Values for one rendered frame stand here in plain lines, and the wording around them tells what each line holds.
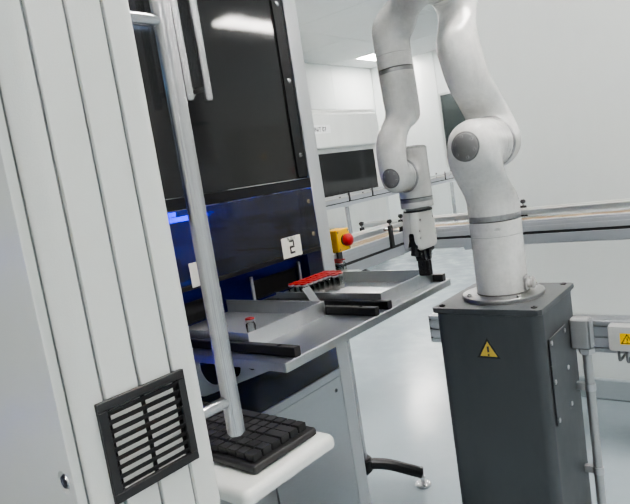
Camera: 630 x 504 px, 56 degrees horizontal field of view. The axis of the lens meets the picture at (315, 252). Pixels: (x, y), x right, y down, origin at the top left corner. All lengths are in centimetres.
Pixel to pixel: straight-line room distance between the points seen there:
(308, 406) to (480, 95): 99
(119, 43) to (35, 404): 42
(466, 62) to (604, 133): 149
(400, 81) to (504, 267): 51
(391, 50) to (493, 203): 45
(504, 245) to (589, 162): 150
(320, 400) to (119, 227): 126
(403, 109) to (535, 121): 148
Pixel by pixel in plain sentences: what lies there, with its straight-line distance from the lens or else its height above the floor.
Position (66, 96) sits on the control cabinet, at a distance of 70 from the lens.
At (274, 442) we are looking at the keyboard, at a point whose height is 83.
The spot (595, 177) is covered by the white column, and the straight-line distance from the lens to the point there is 288.
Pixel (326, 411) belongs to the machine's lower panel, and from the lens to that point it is 189.
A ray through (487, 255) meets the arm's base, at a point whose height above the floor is 97.
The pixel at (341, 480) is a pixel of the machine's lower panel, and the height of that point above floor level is 26.
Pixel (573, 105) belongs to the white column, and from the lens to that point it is 289.
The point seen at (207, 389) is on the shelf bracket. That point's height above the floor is 75.
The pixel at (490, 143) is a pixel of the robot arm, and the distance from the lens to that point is 135.
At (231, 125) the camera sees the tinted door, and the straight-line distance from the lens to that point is 162.
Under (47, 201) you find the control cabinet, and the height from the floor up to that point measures 123.
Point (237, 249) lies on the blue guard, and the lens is 157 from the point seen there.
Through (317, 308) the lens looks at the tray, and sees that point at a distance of 140.
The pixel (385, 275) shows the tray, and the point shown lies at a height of 90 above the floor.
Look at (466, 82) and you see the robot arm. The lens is 144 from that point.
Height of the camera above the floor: 121
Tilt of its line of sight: 7 degrees down
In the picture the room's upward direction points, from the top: 9 degrees counter-clockwise
